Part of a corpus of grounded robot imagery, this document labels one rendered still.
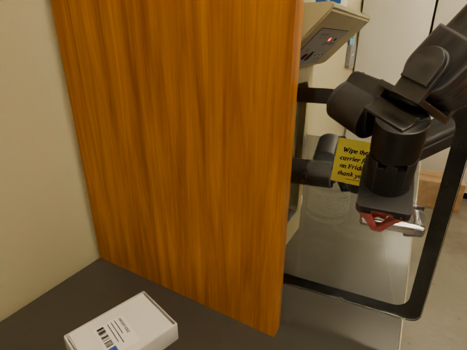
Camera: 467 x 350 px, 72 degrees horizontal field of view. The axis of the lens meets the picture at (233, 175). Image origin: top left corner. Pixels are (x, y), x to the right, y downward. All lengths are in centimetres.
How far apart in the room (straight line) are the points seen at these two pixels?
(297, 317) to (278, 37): 53
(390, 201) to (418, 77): 16
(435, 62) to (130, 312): 62
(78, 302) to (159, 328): 23
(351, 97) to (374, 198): 13
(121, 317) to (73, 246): 28
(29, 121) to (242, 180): 46
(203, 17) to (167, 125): 19
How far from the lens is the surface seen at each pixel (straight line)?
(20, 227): 82
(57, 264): 90
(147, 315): 68
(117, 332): 67
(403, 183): 45
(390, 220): 51
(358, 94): 44
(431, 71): 39
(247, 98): 48
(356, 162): 56
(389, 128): 40
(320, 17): 52
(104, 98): 69
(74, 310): 80
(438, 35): 42
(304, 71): 79
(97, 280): 86
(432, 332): 222
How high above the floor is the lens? 146
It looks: 23 degrees down
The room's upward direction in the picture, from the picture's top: straight up
